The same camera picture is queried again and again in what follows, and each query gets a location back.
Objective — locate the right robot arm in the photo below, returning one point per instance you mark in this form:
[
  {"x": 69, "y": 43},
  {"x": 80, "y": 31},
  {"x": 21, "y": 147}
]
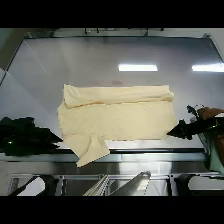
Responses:
[{"x": 208, "y": 125}]

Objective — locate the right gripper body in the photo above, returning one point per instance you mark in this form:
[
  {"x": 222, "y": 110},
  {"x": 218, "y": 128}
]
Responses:
[{"x": 185, "y": 129}]

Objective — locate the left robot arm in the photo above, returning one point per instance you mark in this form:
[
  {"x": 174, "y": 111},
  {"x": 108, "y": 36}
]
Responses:
[{"x": 26, "y": 136}]

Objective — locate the cream shirt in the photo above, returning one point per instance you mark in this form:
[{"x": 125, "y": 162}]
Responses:
[{"x": 120, "y": 118}]

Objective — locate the silver frame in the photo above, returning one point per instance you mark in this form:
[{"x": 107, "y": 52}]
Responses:
[{"x": 133, "y": 160}]

